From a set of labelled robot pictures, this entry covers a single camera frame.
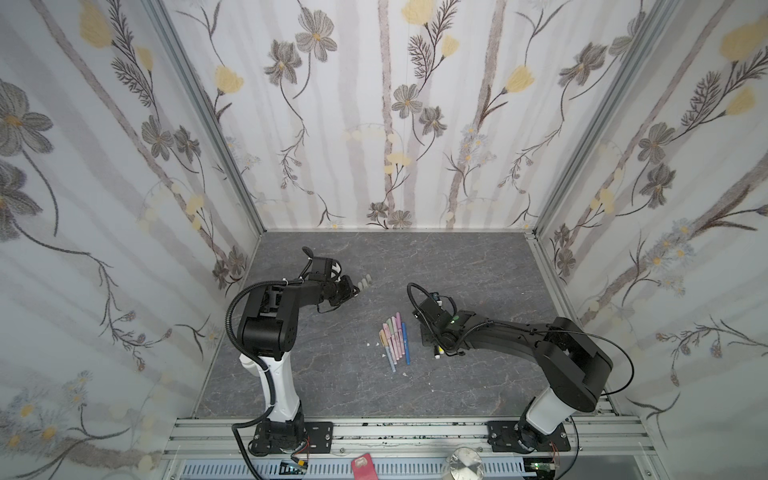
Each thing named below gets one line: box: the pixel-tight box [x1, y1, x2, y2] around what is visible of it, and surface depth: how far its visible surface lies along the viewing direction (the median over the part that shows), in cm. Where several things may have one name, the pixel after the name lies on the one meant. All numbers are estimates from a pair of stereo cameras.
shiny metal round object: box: [447, 446, 485, 480], surface depth 60 cm
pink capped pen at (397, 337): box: [392, 316, 403, 359], surface depth 95 cm
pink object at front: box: [351, 453, 379, 480], surface depth 71 cm
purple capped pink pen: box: [396, 312, 405, 355], surface depth 95 cm
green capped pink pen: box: [386, 318, 400, 361], surface depth 93 cm
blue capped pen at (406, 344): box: [402, 322, 411, 365], surface depth 90 cm
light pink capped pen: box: [382, 323, 397, 365], surface depth 92 cm
